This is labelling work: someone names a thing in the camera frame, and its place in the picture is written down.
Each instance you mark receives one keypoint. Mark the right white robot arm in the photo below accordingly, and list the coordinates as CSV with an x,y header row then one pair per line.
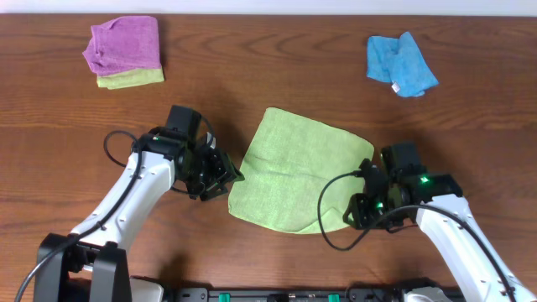
x,y
403,188

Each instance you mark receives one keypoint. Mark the blue crumpled cloth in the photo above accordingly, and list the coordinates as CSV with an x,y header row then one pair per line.
x,y
399,62

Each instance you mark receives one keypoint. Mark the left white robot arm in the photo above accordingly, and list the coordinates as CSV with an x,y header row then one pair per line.
x,y
91,262

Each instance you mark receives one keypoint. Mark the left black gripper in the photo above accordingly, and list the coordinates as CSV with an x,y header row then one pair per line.
x,y
221,177

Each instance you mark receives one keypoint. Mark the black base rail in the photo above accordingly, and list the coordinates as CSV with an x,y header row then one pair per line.
x,y
349,295

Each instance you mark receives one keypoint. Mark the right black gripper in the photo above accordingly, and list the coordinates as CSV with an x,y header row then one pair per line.
x,y
363,221

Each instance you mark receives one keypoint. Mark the light green folded cloth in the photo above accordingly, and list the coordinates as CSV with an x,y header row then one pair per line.
x,y
131,78

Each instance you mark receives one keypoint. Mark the purple folded cloth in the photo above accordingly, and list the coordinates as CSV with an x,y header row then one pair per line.
x,y
123,44

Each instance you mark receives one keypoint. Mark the green microfiber cloth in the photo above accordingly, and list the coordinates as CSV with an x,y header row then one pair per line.
x,y
297,175

